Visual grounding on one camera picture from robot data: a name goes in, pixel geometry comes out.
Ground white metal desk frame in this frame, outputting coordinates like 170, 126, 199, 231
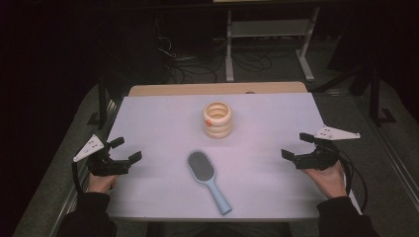
224, 6, 321, 83

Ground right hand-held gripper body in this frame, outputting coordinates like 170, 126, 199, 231
294, 124, 362, 172

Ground black floor cables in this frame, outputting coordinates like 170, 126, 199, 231
153, 16, 297, 84

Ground wooden table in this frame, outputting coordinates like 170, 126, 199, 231
127, 81, 308, 98

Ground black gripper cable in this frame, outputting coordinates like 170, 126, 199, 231
337, 152, 369, 212
71, 161, 84, 196

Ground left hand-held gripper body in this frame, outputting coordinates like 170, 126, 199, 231
72, 133, 132, 177

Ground person's right hand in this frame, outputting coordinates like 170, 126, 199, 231
301, 160, 349, 200

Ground light blue hairbrush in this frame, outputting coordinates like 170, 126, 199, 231
186, 149, 233, 216

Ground person's left hand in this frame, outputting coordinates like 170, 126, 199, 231
86, 173, 119, 196

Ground black metal stand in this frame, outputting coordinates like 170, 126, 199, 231
368, 63, 397, 127
86, 73, 113, 130

